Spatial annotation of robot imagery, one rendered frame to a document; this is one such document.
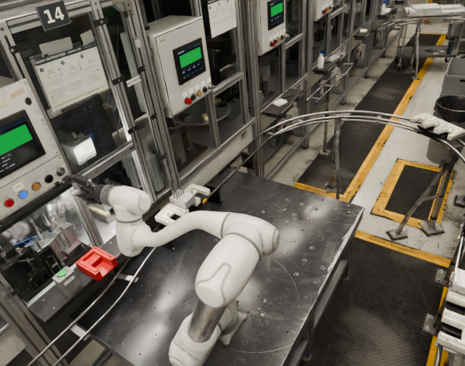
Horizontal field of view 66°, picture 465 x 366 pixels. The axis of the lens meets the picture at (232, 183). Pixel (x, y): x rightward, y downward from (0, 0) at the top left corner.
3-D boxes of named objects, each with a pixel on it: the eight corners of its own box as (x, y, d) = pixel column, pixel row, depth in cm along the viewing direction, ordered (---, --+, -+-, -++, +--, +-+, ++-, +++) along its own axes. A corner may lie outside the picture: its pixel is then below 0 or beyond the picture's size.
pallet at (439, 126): (407, 128, 280) (410, 116, 274) (421, 123, 284) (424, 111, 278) (448, 147, 252) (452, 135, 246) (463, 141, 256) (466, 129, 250)
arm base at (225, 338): (252, 310, 176) (251, 303, 173) (227, 347, 162) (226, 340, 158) (222, 295, 185) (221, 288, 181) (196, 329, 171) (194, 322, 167)
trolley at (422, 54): (395, 72, 574) (407, 8, 517) (392, 61, 617) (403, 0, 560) (457, 72, 551) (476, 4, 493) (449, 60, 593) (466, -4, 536)
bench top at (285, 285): (242, 447, 134) (241, 443, 132) (70, 321, 186) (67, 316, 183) (364, 211, 230) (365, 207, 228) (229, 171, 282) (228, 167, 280)
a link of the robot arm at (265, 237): (235, 202, 120) (213, 228, 111) (284, 213, 112) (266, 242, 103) (240, 230, 128) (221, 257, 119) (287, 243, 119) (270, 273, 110)
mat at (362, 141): (349, 205, 331) (349, 204, 331) (292, 188, 360) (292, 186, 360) (447, 34, 706) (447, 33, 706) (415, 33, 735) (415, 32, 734)
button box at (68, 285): (69, 298, 164) (59, 282, 157) (59, 291, 168) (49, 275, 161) (83, 286, 169) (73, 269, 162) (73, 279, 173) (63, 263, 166)
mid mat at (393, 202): (437, 234, 293) (437, 232, 292) (369, 213, 320) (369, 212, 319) (455, 171, 357) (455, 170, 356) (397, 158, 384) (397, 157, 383)
